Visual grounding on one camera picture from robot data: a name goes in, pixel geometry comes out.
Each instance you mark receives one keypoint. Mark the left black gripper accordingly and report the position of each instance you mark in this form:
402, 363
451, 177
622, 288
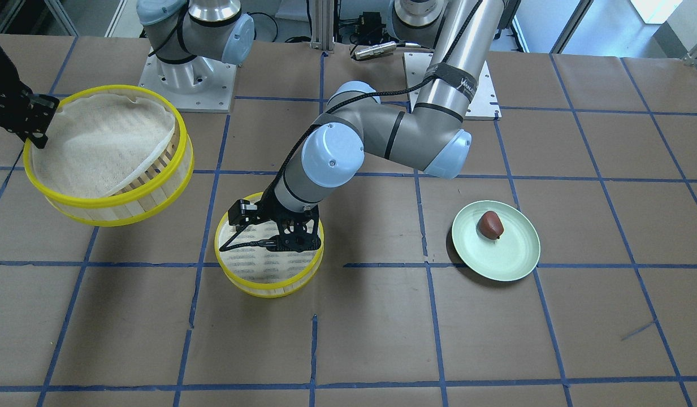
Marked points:
269, 216

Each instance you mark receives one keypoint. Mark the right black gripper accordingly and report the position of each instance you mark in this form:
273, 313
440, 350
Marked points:
3, 93

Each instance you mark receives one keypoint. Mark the yellow steamer layer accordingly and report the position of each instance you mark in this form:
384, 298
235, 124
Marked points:
275, 290
151, 192

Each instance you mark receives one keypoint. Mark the dark red bun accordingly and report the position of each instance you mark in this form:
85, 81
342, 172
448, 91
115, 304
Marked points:
490, 225

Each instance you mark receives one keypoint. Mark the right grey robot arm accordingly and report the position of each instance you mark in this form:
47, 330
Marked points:
196, 47

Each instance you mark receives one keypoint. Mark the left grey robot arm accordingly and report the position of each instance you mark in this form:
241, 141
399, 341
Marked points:
429, 138

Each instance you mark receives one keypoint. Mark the lower white steamer cloth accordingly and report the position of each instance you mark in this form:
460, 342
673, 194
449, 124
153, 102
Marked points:
257, 265

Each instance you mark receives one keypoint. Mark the white steamer cloth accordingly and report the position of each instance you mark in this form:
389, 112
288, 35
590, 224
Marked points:
257, 265
99, 144

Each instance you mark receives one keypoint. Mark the upper white steamer cloth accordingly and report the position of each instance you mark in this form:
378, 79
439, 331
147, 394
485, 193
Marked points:
99, 144

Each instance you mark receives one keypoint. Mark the silver cylinder connector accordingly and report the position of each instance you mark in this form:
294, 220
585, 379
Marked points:
373, 51

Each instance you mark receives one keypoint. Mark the black electronics box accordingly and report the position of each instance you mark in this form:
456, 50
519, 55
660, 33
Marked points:
369, 28

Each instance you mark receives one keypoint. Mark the light green plate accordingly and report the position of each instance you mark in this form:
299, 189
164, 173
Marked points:
507, 259

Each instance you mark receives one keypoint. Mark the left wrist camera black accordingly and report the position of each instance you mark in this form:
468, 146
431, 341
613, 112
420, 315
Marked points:
243, 213

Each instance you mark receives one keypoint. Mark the aluminium frame post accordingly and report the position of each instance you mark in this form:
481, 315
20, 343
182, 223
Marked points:
322, 19

